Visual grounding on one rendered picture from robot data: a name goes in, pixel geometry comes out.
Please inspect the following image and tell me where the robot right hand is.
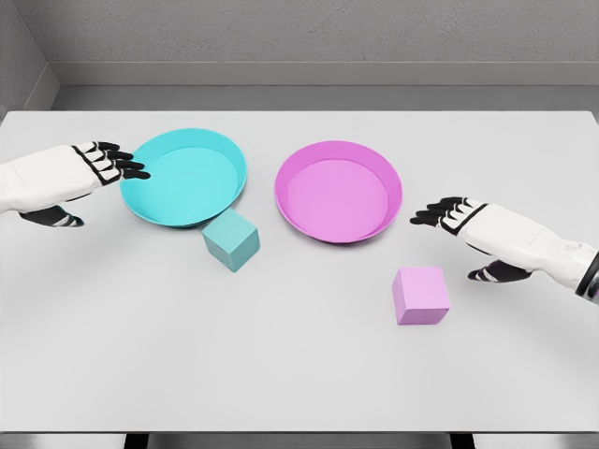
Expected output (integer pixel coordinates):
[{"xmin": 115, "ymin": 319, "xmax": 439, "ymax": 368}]
[{"xmin": 409, "ymin": 196, "xmax": 572, "ymax": 283}]

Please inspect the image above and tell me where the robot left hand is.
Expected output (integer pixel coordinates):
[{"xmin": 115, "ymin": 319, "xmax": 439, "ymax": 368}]
[{"xmin": 9, "ymin": 141, "xmax": 152, "ymax": 229}]

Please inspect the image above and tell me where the pink block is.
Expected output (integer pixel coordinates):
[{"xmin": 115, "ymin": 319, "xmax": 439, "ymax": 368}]
[{"xmin": 391, "ymin": 266, "xmax": 452, "ymax": 326}]

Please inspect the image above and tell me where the cyan plate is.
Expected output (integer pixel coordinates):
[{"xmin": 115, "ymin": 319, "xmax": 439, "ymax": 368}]
[{"xmin": 119, "ymin": 128, "xmax": 248, "ymax": 229}]

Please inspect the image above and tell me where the pink plate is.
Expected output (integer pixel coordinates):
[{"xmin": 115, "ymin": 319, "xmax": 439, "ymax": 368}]
[{"xmin": 273, "ymin": 138, "xmax": 403, "ymax": 245}]

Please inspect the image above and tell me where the cyan block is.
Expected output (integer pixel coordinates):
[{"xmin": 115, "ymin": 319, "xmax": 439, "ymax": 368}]
[{"xmin": 201, "ymin": 208, "xmax": 260, "ymax": 273}]

